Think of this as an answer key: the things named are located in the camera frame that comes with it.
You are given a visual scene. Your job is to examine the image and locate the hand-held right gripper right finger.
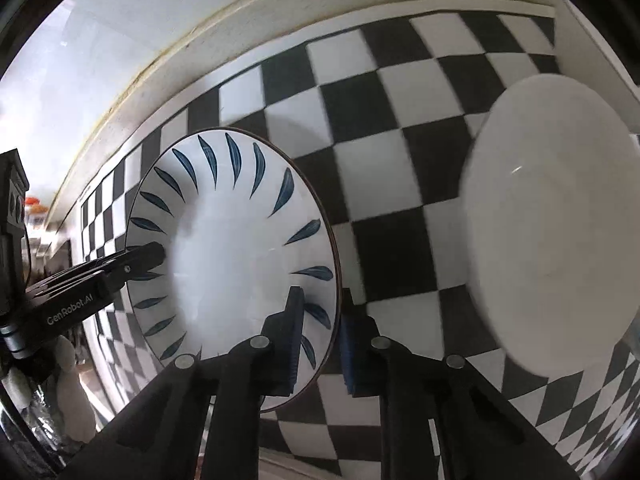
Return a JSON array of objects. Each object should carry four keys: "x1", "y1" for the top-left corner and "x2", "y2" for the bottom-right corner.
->
[{"x1": 341, "y1": 304, "x2": 583, "y2": 480}]

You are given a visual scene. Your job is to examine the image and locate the blue leaf pattern plate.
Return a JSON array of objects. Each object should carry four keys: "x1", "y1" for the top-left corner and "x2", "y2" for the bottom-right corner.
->
[{"x1": 125, "y1": 127, "x2": 342, "y2": 413}]

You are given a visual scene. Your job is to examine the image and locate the black white checkered mat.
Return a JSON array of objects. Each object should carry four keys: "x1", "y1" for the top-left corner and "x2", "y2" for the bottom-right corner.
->
[{"x1": 80, "y1": 10, "x2": 640, "y2": 478}]

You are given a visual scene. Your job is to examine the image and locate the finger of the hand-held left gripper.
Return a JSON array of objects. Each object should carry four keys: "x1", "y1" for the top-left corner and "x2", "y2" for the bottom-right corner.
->
[{"x1": 85, "y1": 242, "x2": 167, "y2": 282}]

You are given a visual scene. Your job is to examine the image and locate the plain white plate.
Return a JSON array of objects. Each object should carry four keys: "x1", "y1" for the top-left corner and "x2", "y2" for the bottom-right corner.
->
[{"x1": 459, "y1": 74, "x2": 640, "y2": 378}]

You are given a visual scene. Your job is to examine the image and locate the white rounded object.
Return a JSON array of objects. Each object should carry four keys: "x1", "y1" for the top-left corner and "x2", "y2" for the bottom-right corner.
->
[{"x1": 50, "y1": 335, "x2": 97, "y2": 442}]

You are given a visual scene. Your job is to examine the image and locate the colourful wall stickers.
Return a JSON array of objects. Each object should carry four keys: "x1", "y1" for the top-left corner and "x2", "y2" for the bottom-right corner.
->
[{"x1": 25, "y1": 195, "x2": 51, "y2": 231}]

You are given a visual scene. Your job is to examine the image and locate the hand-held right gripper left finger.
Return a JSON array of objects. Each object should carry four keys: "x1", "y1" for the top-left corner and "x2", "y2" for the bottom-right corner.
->
[{"x1": 65, "y1": 286, "x2": 305, "y2": 480}]

